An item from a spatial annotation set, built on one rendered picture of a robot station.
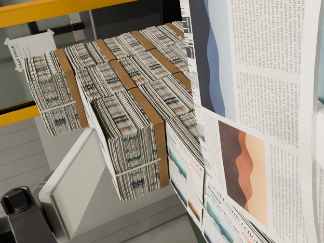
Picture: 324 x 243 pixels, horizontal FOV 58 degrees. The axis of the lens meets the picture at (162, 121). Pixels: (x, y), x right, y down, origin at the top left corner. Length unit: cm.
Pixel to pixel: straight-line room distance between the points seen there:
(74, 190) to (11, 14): 186
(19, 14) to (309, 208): 191
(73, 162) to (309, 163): 13
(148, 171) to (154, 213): 311
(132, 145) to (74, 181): 97
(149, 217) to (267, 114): 414
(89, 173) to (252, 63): 14
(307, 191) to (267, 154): 6
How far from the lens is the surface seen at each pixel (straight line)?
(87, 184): 18
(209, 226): 112
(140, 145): 114
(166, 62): 150
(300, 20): 19
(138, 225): 433
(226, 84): 26
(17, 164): 454
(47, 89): 160
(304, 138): 18
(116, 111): 121
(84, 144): 18
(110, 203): 437
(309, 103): 17
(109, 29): 227
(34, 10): 200
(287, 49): 20
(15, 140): 461
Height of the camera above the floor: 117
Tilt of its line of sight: 17 degrees down
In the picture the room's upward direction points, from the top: 109 degrees counter-clockwise
